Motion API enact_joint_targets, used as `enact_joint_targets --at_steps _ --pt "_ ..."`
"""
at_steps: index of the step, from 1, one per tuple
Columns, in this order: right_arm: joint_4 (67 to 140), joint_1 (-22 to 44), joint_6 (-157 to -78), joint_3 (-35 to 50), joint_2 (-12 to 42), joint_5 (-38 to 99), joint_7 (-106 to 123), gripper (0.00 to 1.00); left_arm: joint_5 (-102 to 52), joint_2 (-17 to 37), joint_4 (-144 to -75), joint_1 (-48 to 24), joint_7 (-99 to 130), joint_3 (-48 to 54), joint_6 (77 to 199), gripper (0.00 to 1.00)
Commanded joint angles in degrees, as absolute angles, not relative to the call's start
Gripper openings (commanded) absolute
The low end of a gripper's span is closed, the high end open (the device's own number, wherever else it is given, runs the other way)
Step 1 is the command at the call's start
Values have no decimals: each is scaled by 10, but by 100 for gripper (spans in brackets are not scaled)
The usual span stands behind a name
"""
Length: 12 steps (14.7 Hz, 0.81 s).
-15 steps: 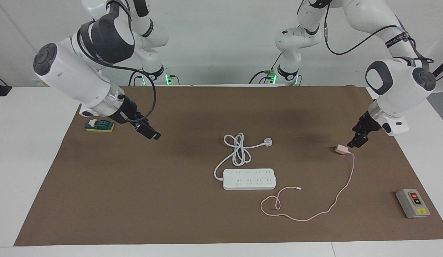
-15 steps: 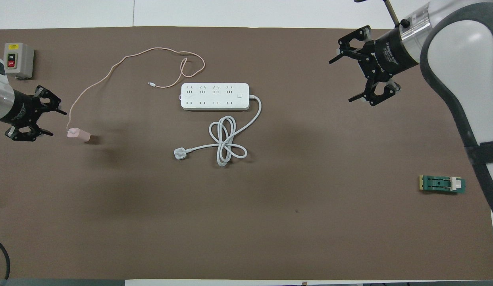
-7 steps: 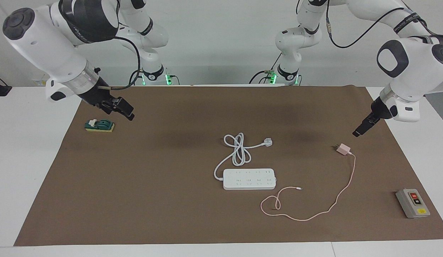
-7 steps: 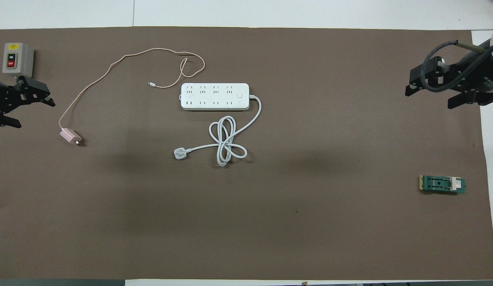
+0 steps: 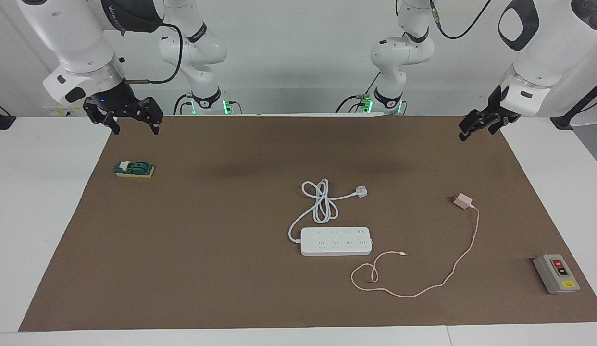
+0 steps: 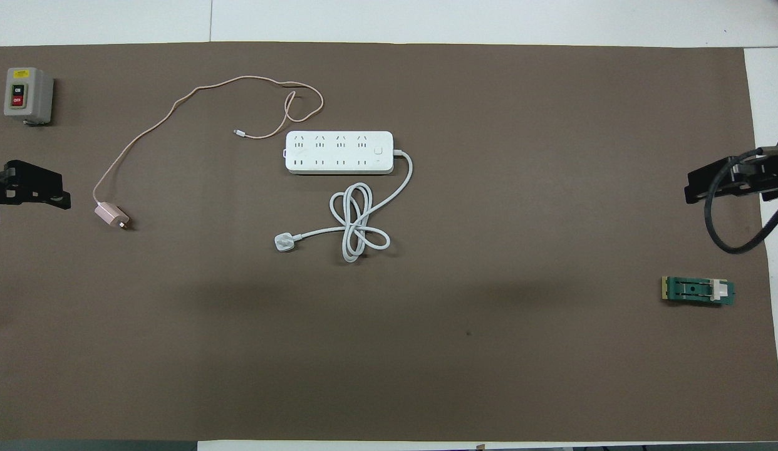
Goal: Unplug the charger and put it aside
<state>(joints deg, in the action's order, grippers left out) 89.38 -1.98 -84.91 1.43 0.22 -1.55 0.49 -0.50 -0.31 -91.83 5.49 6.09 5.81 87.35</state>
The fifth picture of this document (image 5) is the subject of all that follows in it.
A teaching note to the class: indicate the grey push button box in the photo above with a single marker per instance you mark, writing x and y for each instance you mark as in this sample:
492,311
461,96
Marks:
554,276

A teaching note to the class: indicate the white power strip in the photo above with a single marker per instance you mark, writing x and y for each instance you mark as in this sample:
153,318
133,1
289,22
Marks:
337,242

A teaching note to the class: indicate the green knife switch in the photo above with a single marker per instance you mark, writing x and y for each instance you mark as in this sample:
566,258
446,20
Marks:
135,169

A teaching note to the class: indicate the brown table mat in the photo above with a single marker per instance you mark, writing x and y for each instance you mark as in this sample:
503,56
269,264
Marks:
183,264

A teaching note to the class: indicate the white box yellow labels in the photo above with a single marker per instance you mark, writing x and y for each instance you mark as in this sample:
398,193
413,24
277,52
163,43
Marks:
63,111

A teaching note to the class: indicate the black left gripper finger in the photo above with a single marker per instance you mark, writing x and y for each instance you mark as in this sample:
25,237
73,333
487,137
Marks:
474,122
497,125

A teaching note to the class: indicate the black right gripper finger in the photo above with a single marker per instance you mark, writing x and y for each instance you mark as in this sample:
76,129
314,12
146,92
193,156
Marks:
152,111
99,113

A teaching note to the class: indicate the pink charger adapter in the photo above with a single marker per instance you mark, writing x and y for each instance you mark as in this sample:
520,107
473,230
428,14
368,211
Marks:
464,201

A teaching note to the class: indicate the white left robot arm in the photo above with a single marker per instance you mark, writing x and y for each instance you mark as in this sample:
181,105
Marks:
548,53

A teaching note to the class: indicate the black clamp mount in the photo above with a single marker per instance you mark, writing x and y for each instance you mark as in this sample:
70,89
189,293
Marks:
0,121

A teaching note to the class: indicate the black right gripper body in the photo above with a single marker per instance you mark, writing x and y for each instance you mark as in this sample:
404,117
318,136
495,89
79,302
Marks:
116,101

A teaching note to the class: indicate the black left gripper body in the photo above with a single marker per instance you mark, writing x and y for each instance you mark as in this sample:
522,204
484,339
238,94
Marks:
501,110

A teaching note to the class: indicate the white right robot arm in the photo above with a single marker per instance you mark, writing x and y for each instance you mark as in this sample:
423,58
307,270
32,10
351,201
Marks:
72,38

